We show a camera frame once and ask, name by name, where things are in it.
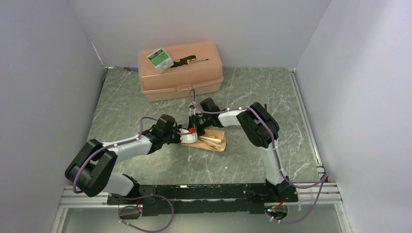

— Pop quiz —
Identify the peach satin napkin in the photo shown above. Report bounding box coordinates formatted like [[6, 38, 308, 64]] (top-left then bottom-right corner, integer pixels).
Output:
[[180, 129, 226, 152]]

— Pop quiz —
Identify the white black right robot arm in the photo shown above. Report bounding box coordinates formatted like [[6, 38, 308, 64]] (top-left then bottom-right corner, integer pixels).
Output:
[[188, 98, 287, 201]]

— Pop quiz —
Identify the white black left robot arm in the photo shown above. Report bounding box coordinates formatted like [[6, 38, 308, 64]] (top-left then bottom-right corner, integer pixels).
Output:
[[65, 115, 196, 204]]

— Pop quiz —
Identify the peach plastic storage box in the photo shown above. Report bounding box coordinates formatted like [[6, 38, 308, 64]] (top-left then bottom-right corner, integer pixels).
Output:
[[137, 41, 223, 102]]

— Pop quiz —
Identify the yellow black screwdriver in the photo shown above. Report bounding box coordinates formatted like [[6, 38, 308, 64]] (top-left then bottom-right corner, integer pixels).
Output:
[[171, 55, 208, 68]]

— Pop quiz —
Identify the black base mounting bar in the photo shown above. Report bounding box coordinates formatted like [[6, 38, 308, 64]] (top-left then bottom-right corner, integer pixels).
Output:
[[106, 183, 299, 217]]

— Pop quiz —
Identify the red blue pen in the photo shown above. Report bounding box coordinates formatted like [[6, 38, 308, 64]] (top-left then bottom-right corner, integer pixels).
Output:
[[115, 66, 138, 72]]

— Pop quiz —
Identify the green white small box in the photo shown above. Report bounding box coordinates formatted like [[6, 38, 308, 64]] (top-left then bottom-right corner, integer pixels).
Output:
[[147, 48, 174, 73]]

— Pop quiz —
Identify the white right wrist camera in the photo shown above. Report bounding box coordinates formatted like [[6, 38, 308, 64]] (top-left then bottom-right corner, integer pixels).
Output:
[[189, 105, 196, 116]]

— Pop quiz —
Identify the aluminium frame rail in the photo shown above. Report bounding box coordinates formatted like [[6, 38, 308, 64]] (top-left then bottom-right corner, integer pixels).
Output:
[[61, 68, 351, 233]]

